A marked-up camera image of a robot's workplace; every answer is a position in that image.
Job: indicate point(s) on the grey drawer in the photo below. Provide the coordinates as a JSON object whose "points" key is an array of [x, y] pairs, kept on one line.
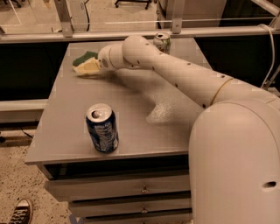
{"points": [[117, 186], [92, 209], [154, 219]]}

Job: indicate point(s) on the middle grey drawer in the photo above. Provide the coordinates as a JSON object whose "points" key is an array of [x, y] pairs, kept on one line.
{"points": [[92, 209]]}

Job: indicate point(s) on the grey metal railing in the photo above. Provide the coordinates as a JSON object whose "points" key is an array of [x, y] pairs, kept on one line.
{"points": [[39, 21]]}

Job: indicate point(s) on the white green 7up can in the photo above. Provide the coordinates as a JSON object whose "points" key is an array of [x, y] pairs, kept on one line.
{"points": [[162, 42]]}

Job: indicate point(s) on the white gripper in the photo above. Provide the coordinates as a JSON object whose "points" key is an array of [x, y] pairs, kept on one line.
{"points": [[103, 59]]}

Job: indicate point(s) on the black chair base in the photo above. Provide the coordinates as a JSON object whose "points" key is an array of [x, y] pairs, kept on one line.
{"points": [[139, 4]]}

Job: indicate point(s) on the upper grey drawer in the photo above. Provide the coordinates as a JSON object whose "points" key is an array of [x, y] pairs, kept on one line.
{"points": [[117, 186]]}

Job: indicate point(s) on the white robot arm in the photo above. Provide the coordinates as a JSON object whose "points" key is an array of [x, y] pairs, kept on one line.
{"points": [[234, 145]]}

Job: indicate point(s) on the green and yellow sponge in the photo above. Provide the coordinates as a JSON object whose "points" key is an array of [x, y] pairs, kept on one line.
{"points": [[88, 55]]}

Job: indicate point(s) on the black white sneaker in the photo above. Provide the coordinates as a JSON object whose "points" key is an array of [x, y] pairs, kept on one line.
{"points": [[22, 213]]}

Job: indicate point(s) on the blue pepsi can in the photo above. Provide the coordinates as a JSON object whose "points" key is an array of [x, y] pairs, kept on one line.
{"points": [[101, 125]]}

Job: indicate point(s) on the grey drawer cabinet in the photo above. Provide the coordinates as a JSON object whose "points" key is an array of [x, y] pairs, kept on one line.
{"points": [[153, 120]]}

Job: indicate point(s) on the lower grey drawer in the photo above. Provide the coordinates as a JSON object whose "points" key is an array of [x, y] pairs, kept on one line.
{"points": [[154, 219]]}

